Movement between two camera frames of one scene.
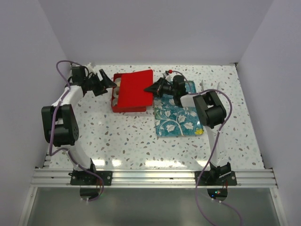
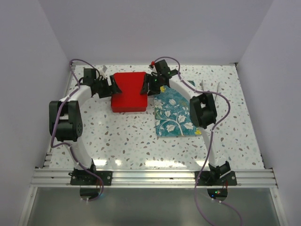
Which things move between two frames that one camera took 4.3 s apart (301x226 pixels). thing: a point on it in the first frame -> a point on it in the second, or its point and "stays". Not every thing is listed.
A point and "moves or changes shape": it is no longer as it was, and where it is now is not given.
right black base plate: [215, 178] stays
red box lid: [131, 90] moves or changes shape
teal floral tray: [171, 120] stays
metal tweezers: [202, 85] stays
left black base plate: [87, 178] stays
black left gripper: [106, 83] -> [111, 89]
